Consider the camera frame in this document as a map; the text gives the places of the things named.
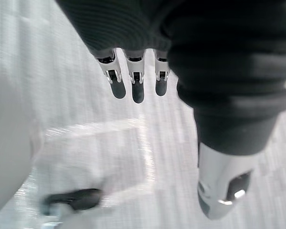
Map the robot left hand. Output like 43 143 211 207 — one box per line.
55 0 286 220

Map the dark robot foot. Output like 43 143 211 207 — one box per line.
39 187 104 219

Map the silver robot leg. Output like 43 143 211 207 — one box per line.
0 54 45 215

